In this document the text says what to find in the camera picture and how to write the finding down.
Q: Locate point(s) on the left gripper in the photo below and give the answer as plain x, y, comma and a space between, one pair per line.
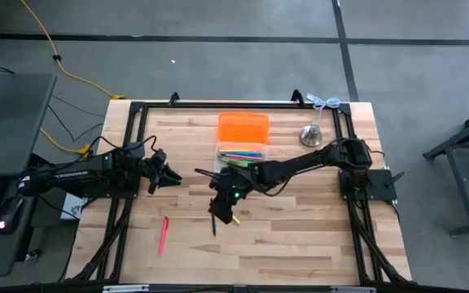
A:
149, 169

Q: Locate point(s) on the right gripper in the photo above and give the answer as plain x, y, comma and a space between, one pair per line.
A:
230, 185

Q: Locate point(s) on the green retractable pen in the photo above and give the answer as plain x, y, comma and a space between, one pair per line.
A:
238, 162

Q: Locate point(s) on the thin black pen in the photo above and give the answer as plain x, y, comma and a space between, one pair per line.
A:
214, 228

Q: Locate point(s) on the pink highlighter pen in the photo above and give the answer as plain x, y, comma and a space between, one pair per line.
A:
163, 236

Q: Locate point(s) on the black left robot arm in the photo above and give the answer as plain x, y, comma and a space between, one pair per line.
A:
75, 176

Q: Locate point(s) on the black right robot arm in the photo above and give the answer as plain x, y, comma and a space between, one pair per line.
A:
299, 163

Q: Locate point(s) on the clear pencil box orange lid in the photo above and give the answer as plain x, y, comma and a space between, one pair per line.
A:
242, 128

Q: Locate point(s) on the white printed card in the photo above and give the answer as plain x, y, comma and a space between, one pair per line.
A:
71, 207

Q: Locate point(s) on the brass cylinder stand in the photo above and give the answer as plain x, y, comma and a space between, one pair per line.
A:
311, 136

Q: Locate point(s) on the small black caster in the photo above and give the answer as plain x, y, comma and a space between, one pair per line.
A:
33, 255

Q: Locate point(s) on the black computer mouse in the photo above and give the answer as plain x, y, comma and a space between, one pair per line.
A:
10, 213

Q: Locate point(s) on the black side desk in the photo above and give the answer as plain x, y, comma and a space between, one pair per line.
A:
10, 122

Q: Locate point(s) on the black metal stand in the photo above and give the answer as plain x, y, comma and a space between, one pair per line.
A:
466, 183

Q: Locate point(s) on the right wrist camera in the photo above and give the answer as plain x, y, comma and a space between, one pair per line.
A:
222, 211

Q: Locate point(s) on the silver frame bracket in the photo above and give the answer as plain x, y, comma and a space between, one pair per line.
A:
124, 288
352, 289

